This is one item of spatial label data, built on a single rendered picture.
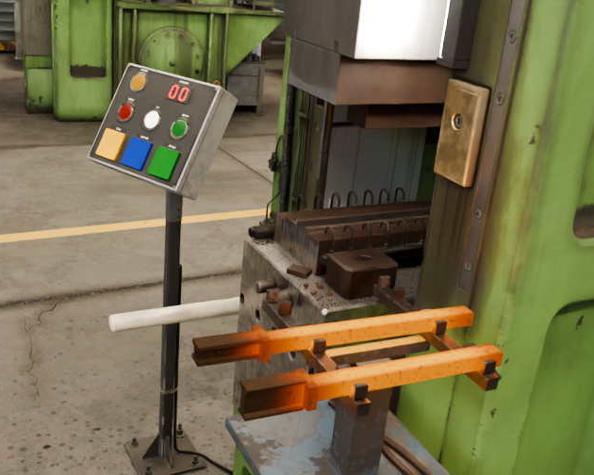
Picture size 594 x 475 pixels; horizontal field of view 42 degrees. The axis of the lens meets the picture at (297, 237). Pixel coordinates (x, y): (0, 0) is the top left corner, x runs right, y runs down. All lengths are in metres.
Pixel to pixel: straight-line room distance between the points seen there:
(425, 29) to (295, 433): 0.77
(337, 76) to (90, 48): 5.01
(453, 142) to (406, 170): 0.59
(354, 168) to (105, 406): 1.34
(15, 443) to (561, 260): 1.84
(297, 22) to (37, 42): 5.04
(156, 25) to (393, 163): 4.59
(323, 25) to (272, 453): 0.79
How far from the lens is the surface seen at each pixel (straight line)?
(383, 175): 1.92
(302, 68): 1.59
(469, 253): 1.40
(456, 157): 1.37
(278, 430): 1.38
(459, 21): 1.35
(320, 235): 1.59
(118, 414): 2.74
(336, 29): 1.48
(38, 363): 3.04
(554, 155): 1.27
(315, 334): 1.11
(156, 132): 1.99
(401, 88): 1.55
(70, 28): 6.34
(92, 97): 6.41
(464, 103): 1.36
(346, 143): 1.83
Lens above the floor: 1.57
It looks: 22 degrees down
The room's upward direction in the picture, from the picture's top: 6 degrees clockwise
